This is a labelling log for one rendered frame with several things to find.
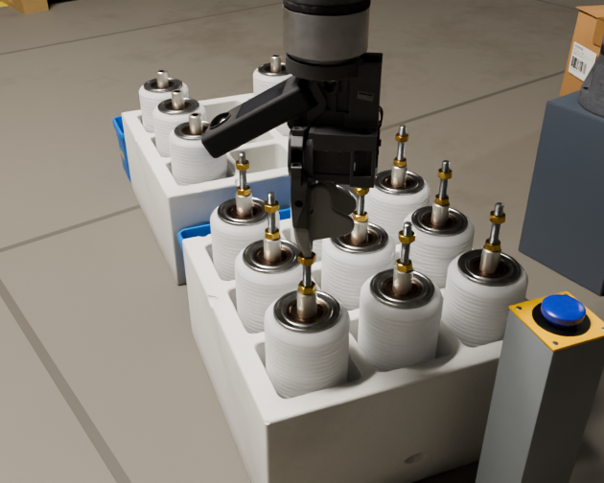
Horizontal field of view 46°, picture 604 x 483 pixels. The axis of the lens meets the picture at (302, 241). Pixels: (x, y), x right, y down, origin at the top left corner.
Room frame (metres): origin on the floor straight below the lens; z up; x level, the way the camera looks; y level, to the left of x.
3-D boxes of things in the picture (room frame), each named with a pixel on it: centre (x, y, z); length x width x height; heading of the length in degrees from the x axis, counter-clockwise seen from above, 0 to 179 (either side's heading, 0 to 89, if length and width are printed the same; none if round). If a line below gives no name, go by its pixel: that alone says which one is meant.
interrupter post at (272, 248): (0.74, 0.04, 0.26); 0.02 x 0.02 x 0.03
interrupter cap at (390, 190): (0.93, -0.14, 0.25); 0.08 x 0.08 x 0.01
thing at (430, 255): (0.82, -0.18, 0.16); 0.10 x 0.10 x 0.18
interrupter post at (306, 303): (0.63, -0.01, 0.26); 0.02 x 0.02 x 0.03
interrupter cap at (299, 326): (0.63, -0.01, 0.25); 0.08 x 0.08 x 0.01
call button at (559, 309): (0.54, -0.25, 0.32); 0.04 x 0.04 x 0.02
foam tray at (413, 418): (0.78, -0.07, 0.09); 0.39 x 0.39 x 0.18; 21
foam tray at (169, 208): (1.28, 0.12, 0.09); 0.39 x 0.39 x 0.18; 23
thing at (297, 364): (0.63, -0.01, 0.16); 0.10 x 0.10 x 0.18
